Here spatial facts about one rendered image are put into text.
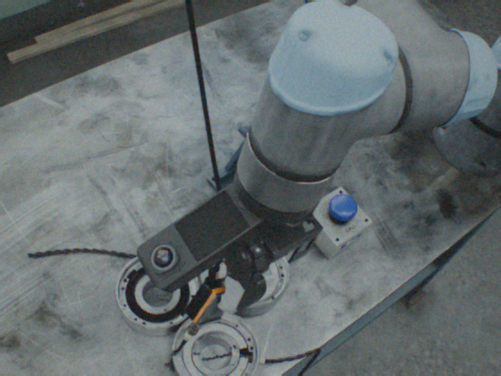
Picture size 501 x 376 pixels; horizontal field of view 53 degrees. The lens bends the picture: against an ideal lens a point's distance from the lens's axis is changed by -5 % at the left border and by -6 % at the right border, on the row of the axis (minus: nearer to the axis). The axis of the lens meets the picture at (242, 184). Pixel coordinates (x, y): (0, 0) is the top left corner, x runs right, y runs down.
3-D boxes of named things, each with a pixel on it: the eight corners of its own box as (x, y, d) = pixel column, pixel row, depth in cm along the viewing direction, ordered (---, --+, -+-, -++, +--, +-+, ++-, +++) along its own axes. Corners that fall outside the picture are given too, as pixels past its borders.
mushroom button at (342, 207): (334, 239, 74) (343, 221, 70) (316, 218, 76) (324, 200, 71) (354, 226, 76) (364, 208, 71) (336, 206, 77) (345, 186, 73)
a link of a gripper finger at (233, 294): (272, 309, 60) (291, 263, 53) (230, 333, 57) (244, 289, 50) (256, 289, 61) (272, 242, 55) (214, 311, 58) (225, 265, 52)
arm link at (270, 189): (287, 198, 37) (224, 118, 40) (270, 233, 41) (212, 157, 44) (360, 163, 41) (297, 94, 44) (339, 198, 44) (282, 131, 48)
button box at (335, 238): (328, 260, 75) (337, 245, 71) (298, 225, 78) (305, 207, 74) (369, 234, 78) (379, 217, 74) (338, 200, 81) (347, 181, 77)
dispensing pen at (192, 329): (150, 357, 62) (217, 255, 56) (174, 349, 65) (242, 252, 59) (161, 371, 61) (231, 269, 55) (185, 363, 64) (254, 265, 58)
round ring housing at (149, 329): (102, 308, 67) (97, 296, 64) (151, 251, 73) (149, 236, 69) (166, 354, 65) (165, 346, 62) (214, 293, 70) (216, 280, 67)
